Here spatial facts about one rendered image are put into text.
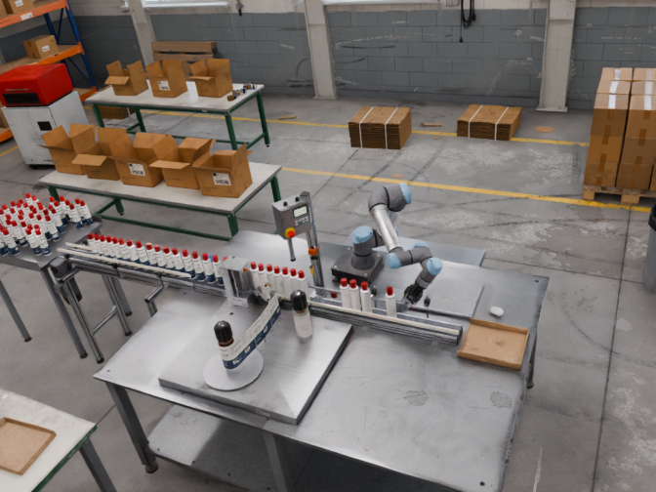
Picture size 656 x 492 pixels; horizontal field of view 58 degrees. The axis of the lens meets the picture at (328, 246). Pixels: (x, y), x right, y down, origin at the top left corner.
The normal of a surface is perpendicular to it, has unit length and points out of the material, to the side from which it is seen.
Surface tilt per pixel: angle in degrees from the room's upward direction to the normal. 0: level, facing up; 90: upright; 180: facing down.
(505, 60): 90
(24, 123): 90
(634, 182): 93
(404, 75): 90
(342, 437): 0
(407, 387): 0
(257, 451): 1
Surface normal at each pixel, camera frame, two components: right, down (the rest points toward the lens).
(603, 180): -0.40, 0.58
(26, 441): -0.11, -0.83
